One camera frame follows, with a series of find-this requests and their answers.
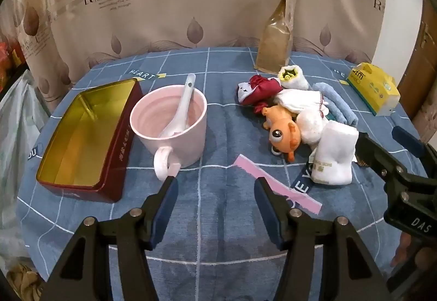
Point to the blue towel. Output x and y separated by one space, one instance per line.
338 103

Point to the orange fish plush toy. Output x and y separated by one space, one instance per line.
283 127

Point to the beige leaf print curtain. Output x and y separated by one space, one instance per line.
136 14

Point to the white pompom ball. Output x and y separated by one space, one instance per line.
309 127

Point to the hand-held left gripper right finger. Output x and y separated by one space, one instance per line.
268 212

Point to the person's right hand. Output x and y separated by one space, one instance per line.
403 249

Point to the white plastic bag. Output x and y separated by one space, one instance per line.
17 137

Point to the yellow tissue pack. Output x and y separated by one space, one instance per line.
372 86

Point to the pink mug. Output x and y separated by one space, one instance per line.
191 147

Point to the blue checked tablecloth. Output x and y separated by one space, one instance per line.
218 137

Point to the yellow packet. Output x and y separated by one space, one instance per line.
17 58

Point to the red tin box gold inside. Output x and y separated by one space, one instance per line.
78 137

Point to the brown crumpled paper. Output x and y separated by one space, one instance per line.
24 280

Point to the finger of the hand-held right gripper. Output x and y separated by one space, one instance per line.
408 140
379 157

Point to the brown paper pouch bag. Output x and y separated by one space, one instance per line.
275 45

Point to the white fluffy yellow pouch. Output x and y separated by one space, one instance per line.
297 82

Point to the red and white sock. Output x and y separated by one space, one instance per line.
263 89

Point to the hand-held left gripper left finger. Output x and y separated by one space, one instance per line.
165 212

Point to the white cloth red stitching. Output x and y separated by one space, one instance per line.
300 99

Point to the white ceramic spoon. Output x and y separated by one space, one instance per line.
186 99

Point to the red snack packet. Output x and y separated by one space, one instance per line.
5 55

